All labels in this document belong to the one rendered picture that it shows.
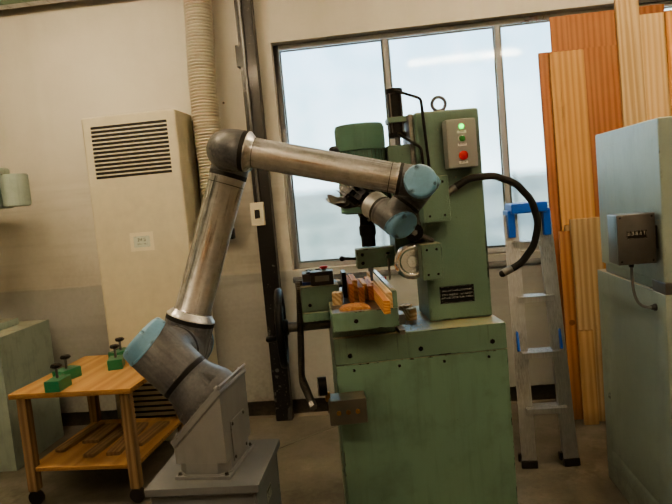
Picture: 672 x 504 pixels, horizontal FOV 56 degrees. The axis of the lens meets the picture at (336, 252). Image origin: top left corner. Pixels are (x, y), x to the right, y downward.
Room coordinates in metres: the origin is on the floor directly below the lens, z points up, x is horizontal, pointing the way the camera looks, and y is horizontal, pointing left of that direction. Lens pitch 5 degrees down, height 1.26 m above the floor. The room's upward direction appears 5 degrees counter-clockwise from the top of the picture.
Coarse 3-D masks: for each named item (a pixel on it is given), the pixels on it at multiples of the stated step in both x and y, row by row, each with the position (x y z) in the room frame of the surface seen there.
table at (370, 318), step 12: (348, 300) 2.16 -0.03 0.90; (372, 300) 2.12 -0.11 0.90; (312, 312) 2.16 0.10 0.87; (324, 312) 2.15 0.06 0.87; (336, 312) 1.95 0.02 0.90; (348, 312) 1.94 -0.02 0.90; (360, 312) 1.94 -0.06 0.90; (372, 312) 1.94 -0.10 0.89; (396, 312) 1.95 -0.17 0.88; (336, 324) 1.94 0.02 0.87; (348, 324) 1.94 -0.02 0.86; (360, 324) 1.94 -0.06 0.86; (372, 324) 1.94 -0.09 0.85; (384, 324) 1.94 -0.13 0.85; (396, 324) 1.95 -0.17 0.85
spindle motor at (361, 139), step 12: (336, 132) 2.21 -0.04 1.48; (348, 132) 2.17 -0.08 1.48; (360, 132) 2.16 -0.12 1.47; (372, 132) 2.17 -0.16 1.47; (336, 144) 2.22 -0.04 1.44; (348, 144) 2.17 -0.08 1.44; (360, 144) 2.16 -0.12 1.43; (372, 144) 2.17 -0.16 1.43; (384, 144) 2.22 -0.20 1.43; (372, 156) 2.17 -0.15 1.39; (384, 156) 2.21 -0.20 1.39; (384, 192) 2.20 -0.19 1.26
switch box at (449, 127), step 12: (456, 120) 2.09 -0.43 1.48; (468, 120) 2.09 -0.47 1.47; (444, 132) 2.12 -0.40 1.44; (456, 132) 2.09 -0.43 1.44; (468, 132) 2.09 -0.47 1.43; (444, 144) 2.13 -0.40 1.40; (456, 144) 2.09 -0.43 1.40; (468, 144) 2.09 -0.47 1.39; (444, 156) 2.14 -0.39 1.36; (456, 156) 2.09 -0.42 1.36; (468, 156) 2.09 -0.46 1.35; (456, 168) 2.14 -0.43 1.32
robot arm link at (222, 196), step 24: (216, 168) 1.89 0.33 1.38; (216, 192) 1.88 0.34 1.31; (240, 192) 1.92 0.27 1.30; (216, 216) 1.88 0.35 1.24; (192, 240) 1.91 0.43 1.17; (216, 240) 1.88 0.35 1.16; (192, 264) 1.88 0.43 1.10; (216, 264) 1.89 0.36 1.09; (192, 288) 1.87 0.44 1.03; (216, 288) 1.91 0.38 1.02; (168, 312) 1.88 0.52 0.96; (192, 312) 1.86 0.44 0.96
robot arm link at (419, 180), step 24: (216, 144) 1.78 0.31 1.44; (240, 144) 1.74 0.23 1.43; (264, 144) 1.76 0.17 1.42; (288, 144) 1.77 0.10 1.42; (240, 168) 1.77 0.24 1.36; (264, 168) 1.77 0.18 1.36; (288, 168) 1.75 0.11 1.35; (312, 168) 1.74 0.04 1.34; (336, 168) 1.73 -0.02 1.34; (360, 168) 1.72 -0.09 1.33; (384, 168) 1.72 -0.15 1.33; (408, 168) 1.71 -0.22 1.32; (408, 192) 1.70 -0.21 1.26; (432, 192) 1.70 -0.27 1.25
